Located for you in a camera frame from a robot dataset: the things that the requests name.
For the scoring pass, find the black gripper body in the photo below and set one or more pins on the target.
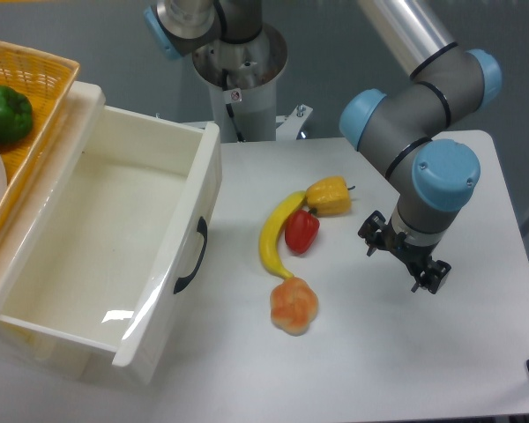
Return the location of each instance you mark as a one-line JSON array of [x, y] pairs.
[[412, 247]]

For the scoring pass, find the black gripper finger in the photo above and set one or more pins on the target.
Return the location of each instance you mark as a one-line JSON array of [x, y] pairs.
[[430, 275], [372, 232]]

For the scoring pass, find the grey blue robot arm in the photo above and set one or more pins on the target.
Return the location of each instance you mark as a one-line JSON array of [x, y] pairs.
[[398, 136]]

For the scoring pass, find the round braided bread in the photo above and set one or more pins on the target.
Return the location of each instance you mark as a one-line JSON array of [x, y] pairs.
[[294, 305]]

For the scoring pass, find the yellow bell pepper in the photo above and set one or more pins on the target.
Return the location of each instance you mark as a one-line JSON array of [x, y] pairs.
[[329, 196]]

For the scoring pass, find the red bell pepper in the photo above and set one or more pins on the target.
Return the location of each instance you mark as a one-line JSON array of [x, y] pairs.
[[301, 230]]

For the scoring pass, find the yellow banana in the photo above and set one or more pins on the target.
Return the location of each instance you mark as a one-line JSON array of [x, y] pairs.
[[271, 231]]

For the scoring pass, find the white open drawer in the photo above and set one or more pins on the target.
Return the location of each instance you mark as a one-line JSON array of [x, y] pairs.
[[102, 272]]

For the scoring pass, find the yellow woven basket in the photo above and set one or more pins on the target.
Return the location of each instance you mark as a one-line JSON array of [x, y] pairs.
[[33, 86]]

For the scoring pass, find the green bell pepper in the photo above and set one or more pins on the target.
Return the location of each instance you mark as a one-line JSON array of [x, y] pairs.
[[16, 116]]

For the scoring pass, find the white drawer cabinet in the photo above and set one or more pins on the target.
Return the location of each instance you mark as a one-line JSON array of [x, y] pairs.
[[78, 115]]

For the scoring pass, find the metal mounting bracket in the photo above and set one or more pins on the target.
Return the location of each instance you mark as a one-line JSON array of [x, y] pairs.
[[293, 126]]

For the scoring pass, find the black drawer handle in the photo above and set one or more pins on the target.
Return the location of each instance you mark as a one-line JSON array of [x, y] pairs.
[[197, 256]]

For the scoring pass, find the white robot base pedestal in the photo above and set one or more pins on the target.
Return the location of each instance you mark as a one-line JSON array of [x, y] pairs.
[[242, 84]]

